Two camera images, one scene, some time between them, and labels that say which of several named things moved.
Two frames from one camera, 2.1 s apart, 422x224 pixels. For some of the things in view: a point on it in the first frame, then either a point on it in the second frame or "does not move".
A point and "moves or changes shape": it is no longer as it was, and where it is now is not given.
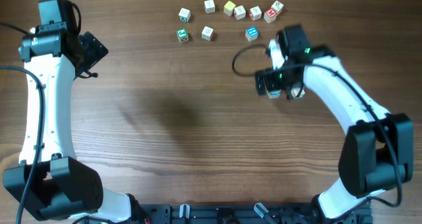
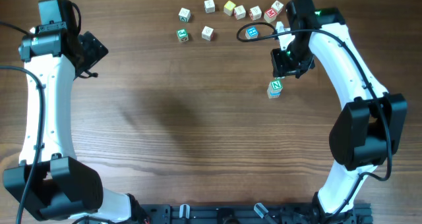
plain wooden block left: [210, 6] does not move
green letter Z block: [295, 91] moves or changes shape
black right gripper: [261, 80] → [285, 68]
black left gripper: [93, 49] does not move
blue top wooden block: [251, 33] does not move
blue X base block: [274, 94] does not move
